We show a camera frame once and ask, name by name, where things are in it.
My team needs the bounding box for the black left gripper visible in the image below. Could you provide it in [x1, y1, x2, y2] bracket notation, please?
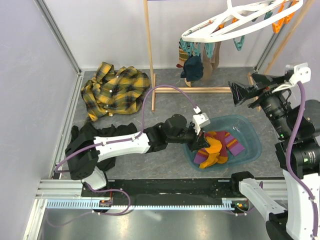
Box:
[167, 122, 211, 152]

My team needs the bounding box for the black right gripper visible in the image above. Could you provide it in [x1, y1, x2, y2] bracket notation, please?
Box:
[229, 72, 296, 138]

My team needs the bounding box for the mustard yellow sock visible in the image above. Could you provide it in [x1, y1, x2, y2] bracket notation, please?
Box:
[199, 153, 220, 169]
[205, 133, 223, 154]

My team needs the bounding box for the maroon purple striped sock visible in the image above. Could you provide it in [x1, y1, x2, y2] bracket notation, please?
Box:
[193, 148, 211, 165]
[214, 131, 245, 164]

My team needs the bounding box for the white oval clip hanger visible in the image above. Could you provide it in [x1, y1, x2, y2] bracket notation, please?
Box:
[181, 0, 304, 43]

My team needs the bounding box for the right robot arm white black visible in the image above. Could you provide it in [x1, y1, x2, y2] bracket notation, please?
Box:
[228, 71, 320, 240]

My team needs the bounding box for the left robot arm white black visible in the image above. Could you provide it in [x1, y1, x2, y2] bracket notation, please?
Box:
[65, 113, 211, 197]

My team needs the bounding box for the teal plastic tub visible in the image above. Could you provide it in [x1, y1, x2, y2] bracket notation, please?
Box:
[183, 114, 262, 172]

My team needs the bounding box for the maroon beige striped sock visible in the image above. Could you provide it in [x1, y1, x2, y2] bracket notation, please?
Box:
[176, 41, 189, 68]
[200, 41, 222, 81]

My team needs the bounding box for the navy blue sock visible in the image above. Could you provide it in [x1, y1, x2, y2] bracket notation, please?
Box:
[180, 55, 204, 82]

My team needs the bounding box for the wooden clothes rack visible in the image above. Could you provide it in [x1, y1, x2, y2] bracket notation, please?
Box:
[143, 0, 315, 112]

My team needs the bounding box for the yellow plaid shirt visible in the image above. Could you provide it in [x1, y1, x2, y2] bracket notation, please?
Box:
[80, 62, 151, 122]

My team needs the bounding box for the black garment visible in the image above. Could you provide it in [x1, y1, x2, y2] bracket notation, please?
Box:
[67, 122, 138, 172]

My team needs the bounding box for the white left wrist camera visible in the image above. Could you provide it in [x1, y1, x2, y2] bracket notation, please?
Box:
[192, 106, 211, 135]

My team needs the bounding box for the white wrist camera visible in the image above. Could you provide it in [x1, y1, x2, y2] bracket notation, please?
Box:
[272, 62, 311, 93]
[192, 106, 211, 135]

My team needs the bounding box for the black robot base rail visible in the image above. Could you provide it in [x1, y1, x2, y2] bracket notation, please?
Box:
[81, 177, 261, 207]

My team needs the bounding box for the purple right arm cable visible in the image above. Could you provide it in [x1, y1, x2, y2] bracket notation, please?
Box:
[284, 81, 320, 240]

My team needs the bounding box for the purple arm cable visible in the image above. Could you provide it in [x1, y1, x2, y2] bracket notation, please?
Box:
[54, 84, 201, 175]
[284, 81, 320, 240]

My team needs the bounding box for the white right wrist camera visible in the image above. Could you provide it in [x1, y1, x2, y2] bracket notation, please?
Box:
[272, 62, 311, 93]

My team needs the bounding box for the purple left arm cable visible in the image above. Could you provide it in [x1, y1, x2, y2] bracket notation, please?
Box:
[54, 84, 201, 175]

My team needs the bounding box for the white slotted cable duct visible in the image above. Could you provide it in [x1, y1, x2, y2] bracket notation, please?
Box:
[46, 199, 235, 211]

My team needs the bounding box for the aluminium corner post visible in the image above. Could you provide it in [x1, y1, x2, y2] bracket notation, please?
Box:
[34, 0, 82, 75]

